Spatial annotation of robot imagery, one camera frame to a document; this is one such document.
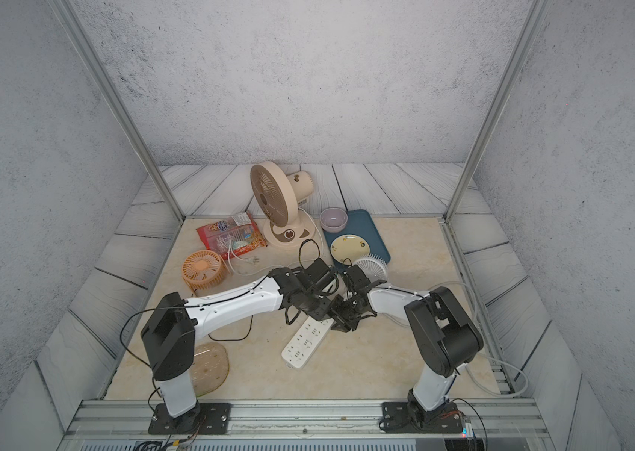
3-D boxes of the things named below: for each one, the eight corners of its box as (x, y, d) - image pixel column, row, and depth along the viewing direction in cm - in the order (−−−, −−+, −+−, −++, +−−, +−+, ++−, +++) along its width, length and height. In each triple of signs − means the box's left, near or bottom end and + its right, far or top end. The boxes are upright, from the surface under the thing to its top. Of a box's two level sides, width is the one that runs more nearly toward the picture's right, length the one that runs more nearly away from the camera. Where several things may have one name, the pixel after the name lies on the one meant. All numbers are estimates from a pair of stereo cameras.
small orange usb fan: (187, 294, 100) (176, 279, 93) (197, 265, 108) (188, 249, 101) (225, 294, 100) (217, 279, 93) (233, 265, 108) (226, 249, 101)
